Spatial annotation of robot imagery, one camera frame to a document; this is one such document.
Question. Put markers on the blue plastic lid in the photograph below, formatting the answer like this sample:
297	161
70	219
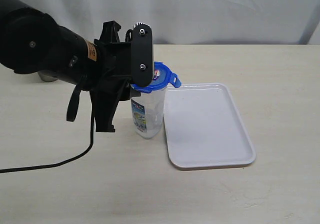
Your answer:
161	78

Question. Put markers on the white backdrop curtain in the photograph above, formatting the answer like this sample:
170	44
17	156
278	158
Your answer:
194	21

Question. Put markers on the stainless steel cup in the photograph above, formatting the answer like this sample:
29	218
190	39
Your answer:
46	78

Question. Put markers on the white rectangular plastic tray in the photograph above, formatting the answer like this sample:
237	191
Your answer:
204	129

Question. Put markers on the clear plastic container with label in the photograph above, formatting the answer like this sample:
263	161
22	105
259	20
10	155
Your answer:
147	112

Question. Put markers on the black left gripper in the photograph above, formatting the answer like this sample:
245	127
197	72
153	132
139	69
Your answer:
111	75

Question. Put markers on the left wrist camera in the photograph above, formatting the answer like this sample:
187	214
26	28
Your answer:
141	54

